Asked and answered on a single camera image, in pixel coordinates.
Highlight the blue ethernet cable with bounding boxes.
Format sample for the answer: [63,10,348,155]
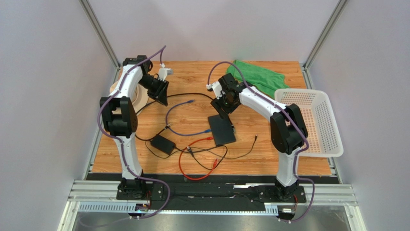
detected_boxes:
[165,99,212,137]

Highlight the thin black adapter cable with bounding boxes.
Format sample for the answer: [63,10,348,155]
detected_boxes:
[185,134,259,160]

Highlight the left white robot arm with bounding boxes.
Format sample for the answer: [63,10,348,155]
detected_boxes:
[98,55,173,198]

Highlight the beige bucket hat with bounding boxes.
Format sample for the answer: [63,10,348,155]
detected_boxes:
[109,80,149,116]

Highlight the green cloth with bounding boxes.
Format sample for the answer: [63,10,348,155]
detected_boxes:
[233,60,289,99]

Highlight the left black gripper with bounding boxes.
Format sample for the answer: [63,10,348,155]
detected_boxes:
[138,75,170,107]

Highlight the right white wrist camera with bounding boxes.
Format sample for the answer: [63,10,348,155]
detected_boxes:
[206,81,224,99]

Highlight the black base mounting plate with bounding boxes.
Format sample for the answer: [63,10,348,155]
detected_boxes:
[86,174,340,212]

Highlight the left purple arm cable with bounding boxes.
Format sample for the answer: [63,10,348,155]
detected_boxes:
[96,45,172,220]

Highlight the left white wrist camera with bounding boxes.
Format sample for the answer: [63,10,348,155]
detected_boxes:
[158,63,174,81]

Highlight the red ethernet cable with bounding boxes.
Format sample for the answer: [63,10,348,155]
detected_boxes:
[178,136,219,181]

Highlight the aluminium frame rail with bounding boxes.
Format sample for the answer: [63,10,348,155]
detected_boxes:
[58,180,366,231]

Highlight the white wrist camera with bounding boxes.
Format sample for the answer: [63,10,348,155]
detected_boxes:
[206,81,224,99]
[158,63,174,81]

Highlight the black ethernet cable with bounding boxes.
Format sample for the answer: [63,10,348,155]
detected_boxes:
[134,92,236,142]

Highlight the white plastic basket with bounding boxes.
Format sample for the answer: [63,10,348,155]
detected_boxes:
[275,89,344,158]

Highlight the black power adapter brick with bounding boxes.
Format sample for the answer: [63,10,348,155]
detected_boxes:
[150,134,176,155]

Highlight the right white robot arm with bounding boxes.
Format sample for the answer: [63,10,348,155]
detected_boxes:
[206,74,308,200]

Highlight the black network switch box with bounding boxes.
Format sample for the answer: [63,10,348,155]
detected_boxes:
[207,115,236,146]

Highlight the black power cord with plug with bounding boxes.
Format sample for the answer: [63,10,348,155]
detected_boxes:
[144,141,229,171]

